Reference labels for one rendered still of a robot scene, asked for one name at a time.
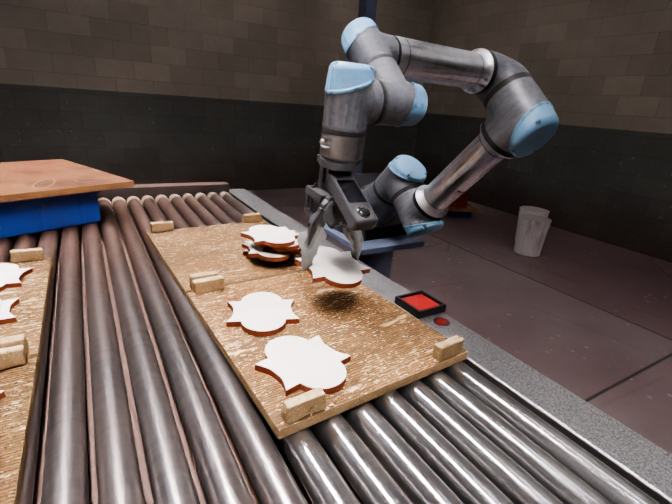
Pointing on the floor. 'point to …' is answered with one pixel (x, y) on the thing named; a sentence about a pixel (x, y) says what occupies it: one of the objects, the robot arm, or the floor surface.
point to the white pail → (531, 234)
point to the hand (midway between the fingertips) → (332, 265)
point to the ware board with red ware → (461, 207)
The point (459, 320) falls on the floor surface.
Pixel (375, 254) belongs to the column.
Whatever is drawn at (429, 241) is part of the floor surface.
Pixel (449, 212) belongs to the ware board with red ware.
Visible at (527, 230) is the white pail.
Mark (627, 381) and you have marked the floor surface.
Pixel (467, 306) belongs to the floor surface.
